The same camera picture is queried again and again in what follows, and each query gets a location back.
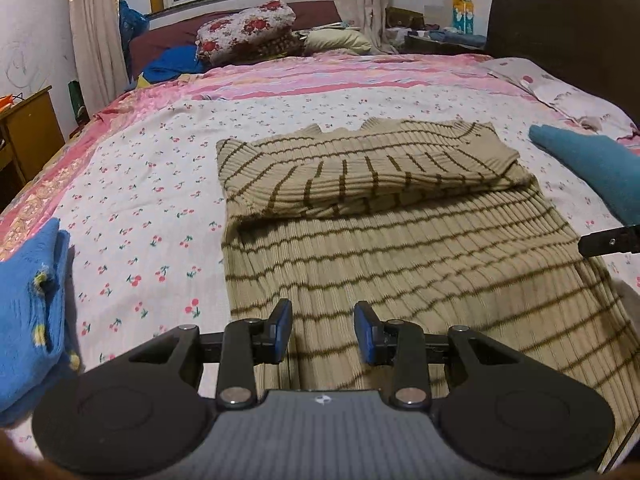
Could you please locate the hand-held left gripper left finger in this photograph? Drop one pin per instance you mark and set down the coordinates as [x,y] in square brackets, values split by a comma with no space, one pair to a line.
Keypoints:
[282,330]

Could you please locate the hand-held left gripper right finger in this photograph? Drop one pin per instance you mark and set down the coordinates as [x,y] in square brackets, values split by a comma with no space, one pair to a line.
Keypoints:
[364,332]

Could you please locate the red floral pillow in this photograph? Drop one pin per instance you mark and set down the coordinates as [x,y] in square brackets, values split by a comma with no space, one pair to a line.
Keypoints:
[240,30]

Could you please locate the folded blue knit garment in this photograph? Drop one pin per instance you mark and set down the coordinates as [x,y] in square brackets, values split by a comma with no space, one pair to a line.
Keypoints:
[30,320]

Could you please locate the pink printed pillow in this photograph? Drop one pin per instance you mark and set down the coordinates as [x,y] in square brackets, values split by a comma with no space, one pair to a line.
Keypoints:
[570,92]

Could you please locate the blue cloth with yellow print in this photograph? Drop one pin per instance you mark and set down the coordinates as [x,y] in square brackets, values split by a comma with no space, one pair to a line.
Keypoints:
[172,62]

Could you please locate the dark red headboard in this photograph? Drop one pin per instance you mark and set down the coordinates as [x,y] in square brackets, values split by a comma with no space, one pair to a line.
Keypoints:
[160,35]

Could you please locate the teal garment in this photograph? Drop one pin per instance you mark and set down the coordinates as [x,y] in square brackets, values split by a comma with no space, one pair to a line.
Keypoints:
[592,165]

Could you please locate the cream curtain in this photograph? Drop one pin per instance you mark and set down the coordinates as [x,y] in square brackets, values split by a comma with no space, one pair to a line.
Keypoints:
[97,30]
[362,0]

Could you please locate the dark brown wooden headboard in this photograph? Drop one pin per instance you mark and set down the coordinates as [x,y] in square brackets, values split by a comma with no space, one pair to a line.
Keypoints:
[565,25]

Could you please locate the orange object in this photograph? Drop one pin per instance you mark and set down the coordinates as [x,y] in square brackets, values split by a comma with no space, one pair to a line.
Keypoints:
[7,101]

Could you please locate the pink striped quilt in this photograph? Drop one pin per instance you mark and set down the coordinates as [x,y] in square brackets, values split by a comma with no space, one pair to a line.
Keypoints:
[300,77]

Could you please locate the yellow and blue package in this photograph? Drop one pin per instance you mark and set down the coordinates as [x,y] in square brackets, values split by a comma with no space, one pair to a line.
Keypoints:
[463,12]

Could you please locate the blue plastic bag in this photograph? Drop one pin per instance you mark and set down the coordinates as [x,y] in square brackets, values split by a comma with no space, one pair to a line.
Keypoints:
[131,25]

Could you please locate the beige striped knit sweater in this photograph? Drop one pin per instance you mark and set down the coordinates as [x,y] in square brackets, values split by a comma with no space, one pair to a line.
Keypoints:
[400,240]

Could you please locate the wooden side cabinet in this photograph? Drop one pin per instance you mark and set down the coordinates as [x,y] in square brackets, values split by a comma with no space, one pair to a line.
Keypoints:
[27,130]

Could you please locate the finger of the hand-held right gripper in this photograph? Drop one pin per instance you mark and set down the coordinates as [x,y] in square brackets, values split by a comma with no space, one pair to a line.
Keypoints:
[607,242]

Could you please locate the dark nightstand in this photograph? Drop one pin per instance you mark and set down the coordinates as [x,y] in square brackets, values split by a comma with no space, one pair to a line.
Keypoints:
[430,37]

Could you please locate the beige pillow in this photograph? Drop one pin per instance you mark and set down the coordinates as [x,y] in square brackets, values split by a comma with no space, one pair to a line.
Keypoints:
[335,40]

